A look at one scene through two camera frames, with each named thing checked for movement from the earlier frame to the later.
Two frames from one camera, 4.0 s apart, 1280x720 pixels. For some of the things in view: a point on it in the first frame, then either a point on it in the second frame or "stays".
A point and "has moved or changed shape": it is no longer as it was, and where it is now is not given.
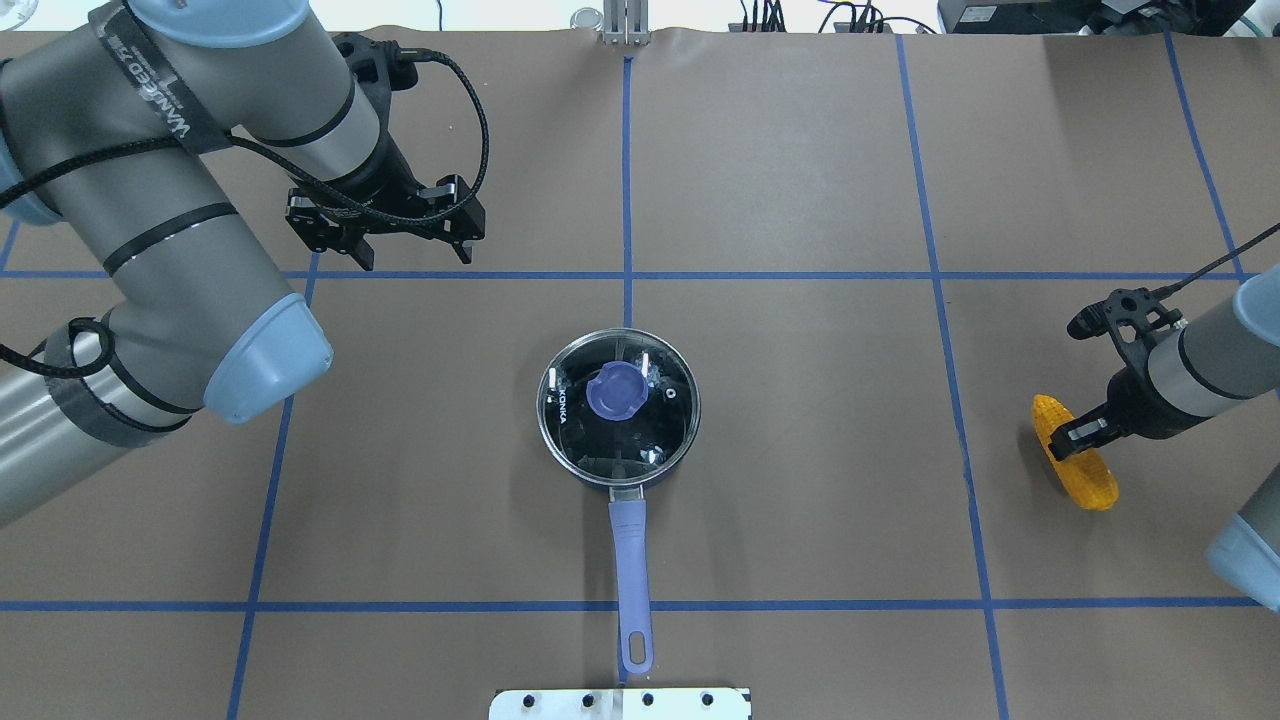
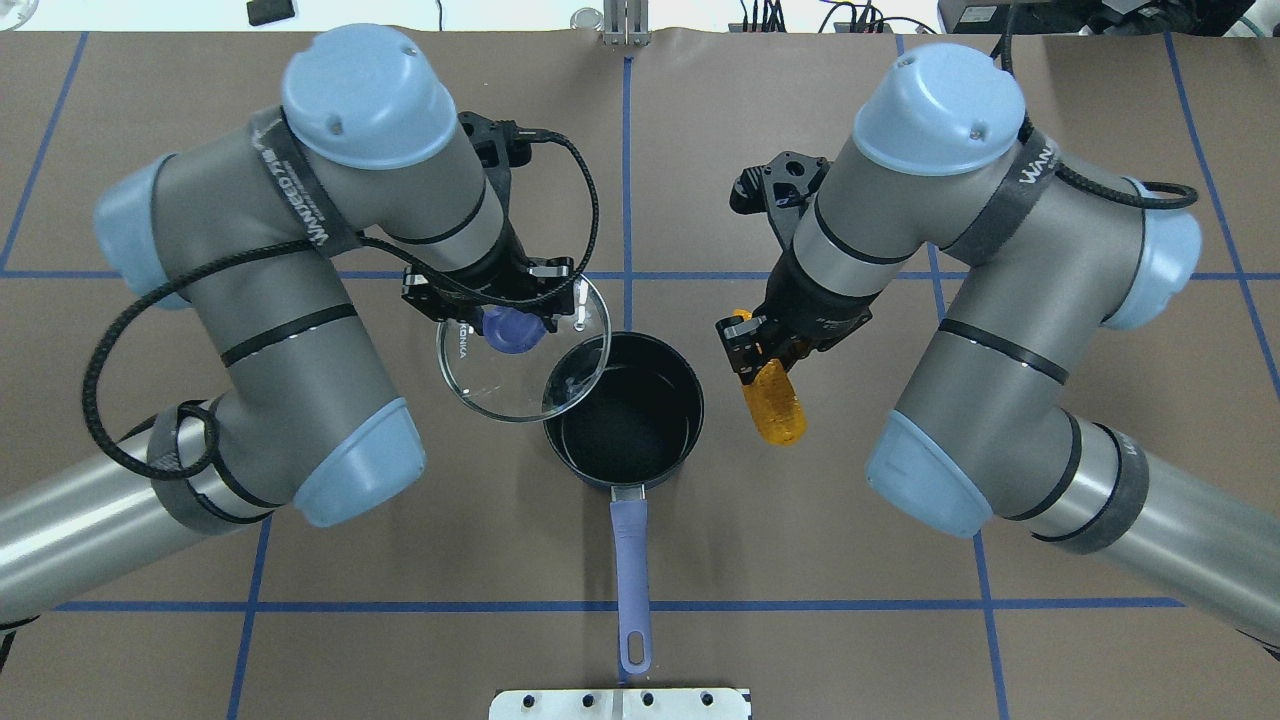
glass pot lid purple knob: [618, 390] to [510, 368]
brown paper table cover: [868, 248] stays
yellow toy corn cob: [1089, 476] has moved or changed shape
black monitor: [1098, 18] stays
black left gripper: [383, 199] to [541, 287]
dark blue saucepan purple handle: [618, 408] stays
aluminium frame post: [626, 22] stays
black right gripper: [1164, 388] to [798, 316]
